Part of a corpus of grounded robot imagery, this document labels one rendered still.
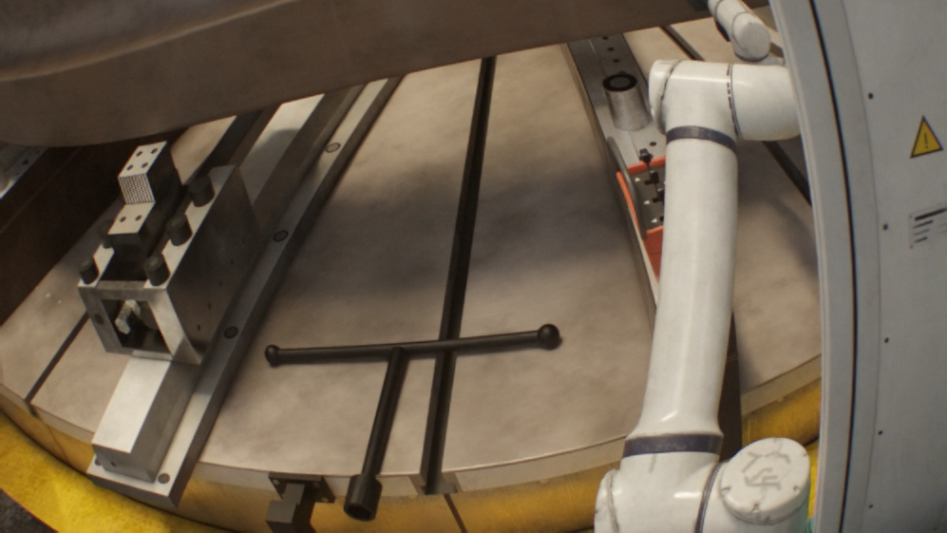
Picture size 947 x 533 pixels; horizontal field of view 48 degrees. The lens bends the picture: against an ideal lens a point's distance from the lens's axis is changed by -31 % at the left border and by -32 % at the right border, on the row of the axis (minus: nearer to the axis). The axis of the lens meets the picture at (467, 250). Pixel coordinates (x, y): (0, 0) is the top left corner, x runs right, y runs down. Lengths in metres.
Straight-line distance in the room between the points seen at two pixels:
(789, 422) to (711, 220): 1.06
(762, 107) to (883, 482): 0.67
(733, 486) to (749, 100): 0.57
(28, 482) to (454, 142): 1.75
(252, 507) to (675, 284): 1.47
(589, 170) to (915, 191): 2.17
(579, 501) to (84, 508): 1.47
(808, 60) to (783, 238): 1.89
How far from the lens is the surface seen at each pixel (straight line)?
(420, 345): 2.96
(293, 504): 2.72
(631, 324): 2.90
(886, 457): 1.56
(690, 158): 1.89
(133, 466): 2.86
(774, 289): 2.88
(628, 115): 2.73
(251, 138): 3.42
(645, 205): 2.35
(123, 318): 3.01
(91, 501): 3.51
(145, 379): 2.99
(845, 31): 1.15
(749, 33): 2.42
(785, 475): 1.72
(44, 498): 3.64
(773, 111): 1.91
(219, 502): 3.10
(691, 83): 1.93
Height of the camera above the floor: 2.15
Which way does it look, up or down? 35 degrees down
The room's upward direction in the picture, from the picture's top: 18 degrees counter-clockwise
